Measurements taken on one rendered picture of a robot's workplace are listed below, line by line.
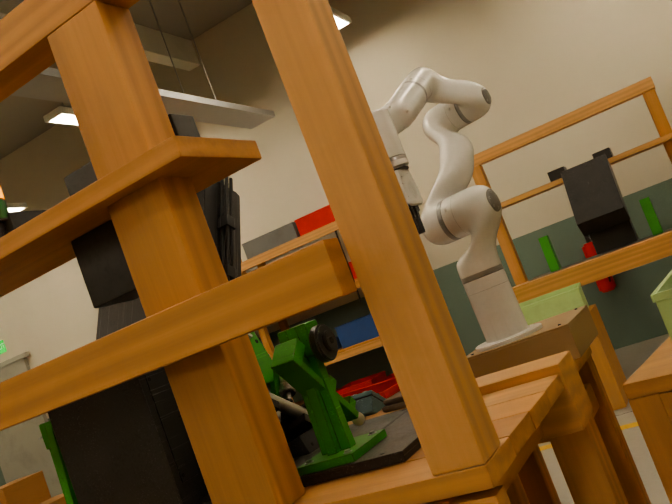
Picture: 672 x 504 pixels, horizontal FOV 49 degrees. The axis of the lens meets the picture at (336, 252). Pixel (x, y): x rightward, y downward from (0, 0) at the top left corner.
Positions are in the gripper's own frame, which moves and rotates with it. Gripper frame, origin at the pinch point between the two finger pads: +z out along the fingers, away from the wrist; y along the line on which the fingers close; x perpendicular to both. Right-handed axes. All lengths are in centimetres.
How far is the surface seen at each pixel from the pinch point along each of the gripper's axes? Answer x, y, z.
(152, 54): 360, 420, -300
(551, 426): -20, -19, 52
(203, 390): 20, -75, 18
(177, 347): 18, -79, 9
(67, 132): 570, 489, -314
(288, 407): 30, -37, 29
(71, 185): 38, -69, -29
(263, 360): 37, -31, 18
